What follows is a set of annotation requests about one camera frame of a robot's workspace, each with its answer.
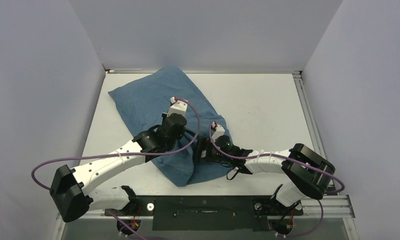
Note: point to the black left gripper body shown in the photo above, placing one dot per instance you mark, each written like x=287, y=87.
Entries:
x=171, y=143

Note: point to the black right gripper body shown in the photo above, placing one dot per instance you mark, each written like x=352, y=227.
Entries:
x=212, y=152

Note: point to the blue pillowcase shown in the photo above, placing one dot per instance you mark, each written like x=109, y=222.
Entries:
x=140, y=105

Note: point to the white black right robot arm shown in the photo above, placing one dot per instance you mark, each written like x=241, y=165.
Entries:
x=309, y=173

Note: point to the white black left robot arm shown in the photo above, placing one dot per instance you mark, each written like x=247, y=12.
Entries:
x=75, y=191

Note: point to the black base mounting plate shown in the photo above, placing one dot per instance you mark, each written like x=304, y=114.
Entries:
x=207, y=213

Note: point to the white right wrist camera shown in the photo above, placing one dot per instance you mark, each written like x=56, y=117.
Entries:
x=216, y=130

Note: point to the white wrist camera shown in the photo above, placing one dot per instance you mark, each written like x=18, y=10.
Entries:
x=216, y=130
x=177, y=107

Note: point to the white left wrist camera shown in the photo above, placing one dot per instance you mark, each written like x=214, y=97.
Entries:
x=177, y=107

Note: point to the aluminium frame rail right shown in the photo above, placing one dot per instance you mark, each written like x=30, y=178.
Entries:
x=309, y=117

